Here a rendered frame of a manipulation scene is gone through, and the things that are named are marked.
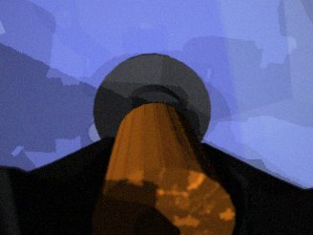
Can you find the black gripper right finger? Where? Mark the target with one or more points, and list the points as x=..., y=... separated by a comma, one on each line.
x=265, y=205

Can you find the orange cylinder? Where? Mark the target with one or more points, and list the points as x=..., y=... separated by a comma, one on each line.
x=159, y=180

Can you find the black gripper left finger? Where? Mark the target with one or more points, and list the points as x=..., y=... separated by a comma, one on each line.
x=57, y=198

